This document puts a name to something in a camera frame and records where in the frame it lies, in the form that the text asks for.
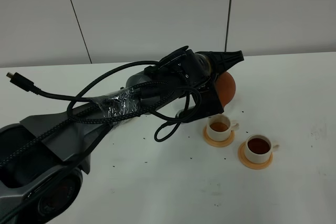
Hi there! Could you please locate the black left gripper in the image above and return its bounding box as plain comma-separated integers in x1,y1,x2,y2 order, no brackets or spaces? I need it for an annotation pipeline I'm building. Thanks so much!
144,48,244,88

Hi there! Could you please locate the brown clay teapot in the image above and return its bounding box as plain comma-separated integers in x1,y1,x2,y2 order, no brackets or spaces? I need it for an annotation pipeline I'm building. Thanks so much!
215,72,236,107

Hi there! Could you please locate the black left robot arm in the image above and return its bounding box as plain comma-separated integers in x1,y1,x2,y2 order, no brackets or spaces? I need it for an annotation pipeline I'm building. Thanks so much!
1,46,244,223

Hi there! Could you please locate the white teacup far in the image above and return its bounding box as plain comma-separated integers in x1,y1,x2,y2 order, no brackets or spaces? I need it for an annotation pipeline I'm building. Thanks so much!
206,114,239,142

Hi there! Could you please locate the white teacup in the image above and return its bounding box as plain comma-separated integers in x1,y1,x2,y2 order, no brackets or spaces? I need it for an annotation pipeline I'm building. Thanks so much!
206,114,239,142
244,134,280,164

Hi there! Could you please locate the wooden coaster far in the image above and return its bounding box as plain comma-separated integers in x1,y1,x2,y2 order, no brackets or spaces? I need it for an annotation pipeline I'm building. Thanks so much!
203,126,235,147

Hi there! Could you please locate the wooden coaster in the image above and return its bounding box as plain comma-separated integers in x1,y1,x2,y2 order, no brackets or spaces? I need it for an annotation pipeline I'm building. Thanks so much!
203,126,235,147
238,142,273,170

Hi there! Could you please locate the wooden coaster near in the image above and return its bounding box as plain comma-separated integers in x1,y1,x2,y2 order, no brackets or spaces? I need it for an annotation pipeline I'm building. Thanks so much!
238,142,273,170

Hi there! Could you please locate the white teacup near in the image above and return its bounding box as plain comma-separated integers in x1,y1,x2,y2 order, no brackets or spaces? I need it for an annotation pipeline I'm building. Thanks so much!
244,134,280,164

